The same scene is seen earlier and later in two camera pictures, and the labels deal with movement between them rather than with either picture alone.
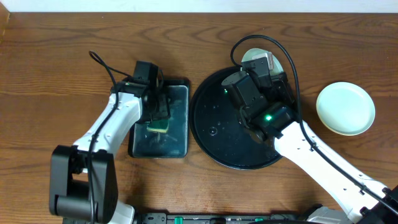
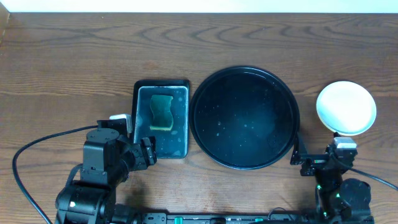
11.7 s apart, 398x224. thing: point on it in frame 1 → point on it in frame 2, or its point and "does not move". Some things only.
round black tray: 219,130 does not move
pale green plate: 277,67 → 347,107
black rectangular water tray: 175,142 does not move
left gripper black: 158,111 → 148,150
